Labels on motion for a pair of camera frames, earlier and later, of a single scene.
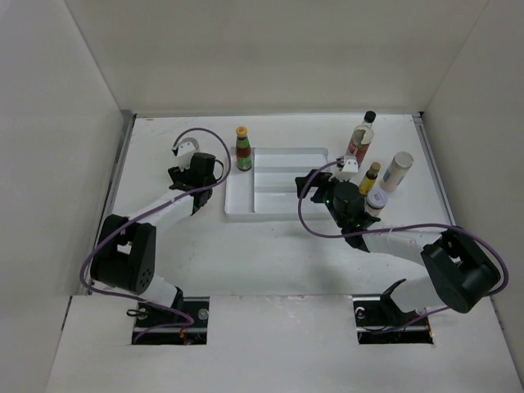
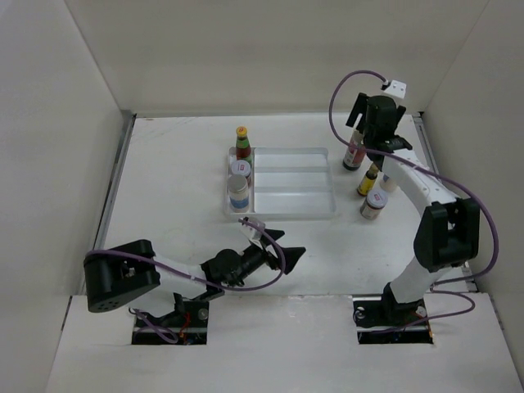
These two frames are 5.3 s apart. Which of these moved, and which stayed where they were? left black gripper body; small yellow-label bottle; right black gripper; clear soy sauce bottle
Moved: left black gripper body; right black gripper
Stayed: small yellow-label bottle; clear soy sauce bottle
